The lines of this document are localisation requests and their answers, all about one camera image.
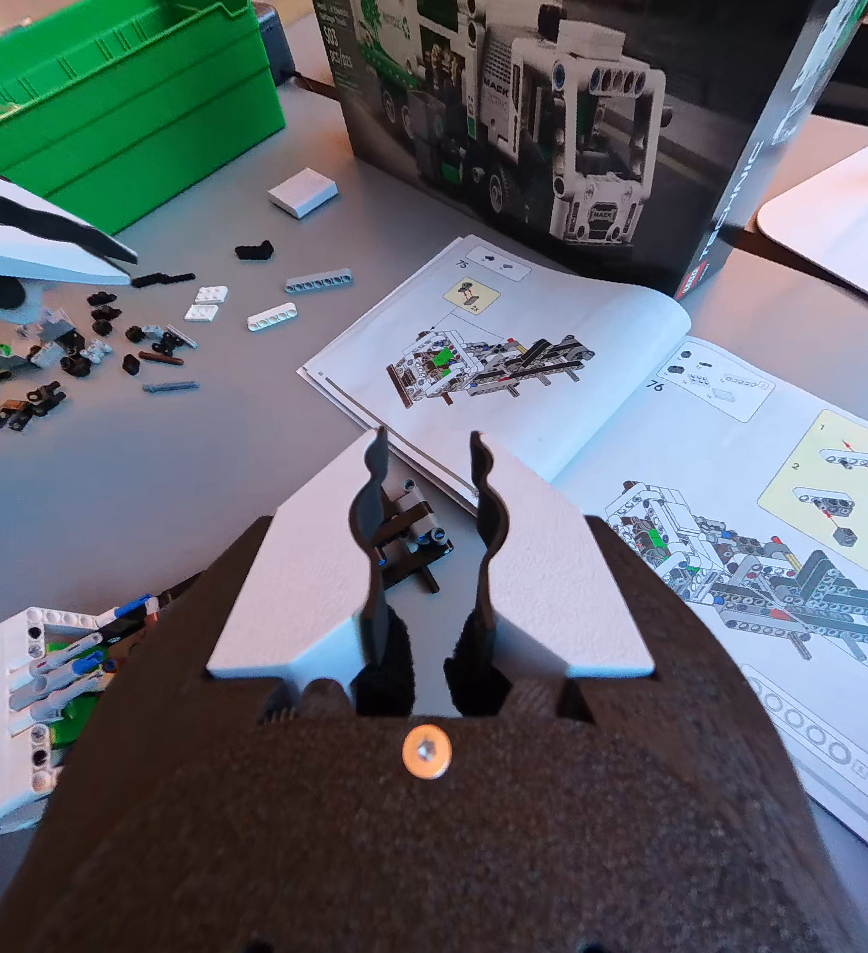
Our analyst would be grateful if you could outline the pile of small dark lego parts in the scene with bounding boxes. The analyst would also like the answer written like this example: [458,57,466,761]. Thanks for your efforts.
[0,289,185,434]

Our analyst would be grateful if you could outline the dark grey object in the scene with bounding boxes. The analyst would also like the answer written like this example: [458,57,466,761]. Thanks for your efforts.
[254,0,310,89]

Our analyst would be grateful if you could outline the white stand with wooden board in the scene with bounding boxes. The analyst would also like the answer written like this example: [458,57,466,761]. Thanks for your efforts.
[754,131,868,323]

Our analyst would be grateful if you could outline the light grey lego panel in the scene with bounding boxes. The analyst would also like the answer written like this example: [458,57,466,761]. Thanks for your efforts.
[20,307,79,369]

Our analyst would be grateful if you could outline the white lego beam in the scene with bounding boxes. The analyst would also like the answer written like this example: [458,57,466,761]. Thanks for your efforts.
[246,302,310,332]

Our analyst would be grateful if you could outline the open instruction booklet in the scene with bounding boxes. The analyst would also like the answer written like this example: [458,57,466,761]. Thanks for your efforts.
[297,234,868,846]

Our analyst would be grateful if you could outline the grey lego beam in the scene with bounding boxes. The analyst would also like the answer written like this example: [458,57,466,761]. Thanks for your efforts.
[284,267,354,294]

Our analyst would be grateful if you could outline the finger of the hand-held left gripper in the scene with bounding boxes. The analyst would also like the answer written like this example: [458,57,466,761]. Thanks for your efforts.
[0,158,139,263]
[0,216,139,288]

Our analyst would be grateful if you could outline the small white box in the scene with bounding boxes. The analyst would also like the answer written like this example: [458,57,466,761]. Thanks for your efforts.
[267,167,341,221]

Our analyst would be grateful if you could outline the dark printed lego box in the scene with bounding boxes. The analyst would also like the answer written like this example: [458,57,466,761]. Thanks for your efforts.
[313,0,868,300]

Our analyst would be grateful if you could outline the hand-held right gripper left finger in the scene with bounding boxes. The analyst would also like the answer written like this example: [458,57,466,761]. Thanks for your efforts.
[205,426,392,704]

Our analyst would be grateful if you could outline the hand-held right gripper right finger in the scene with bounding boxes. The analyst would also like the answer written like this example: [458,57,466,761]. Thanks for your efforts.
[470,430,657,680]

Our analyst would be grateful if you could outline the green plastic bin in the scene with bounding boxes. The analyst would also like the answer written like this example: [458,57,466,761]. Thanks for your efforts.
[0,0,288,238]

